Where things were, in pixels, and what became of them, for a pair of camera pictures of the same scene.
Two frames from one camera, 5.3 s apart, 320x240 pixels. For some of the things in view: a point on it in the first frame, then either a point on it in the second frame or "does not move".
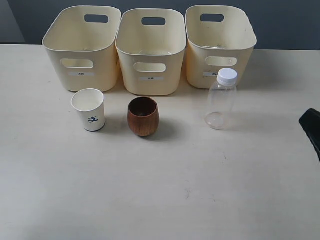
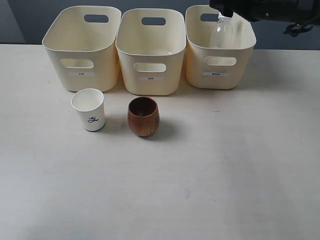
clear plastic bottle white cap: (221, 100) → (221, 32)
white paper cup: (90, 102) does not move
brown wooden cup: (143, 116) does not move
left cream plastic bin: (81, 44) does not move
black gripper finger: (310, 121) → (268, 10)
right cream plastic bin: (216, 38) does not move
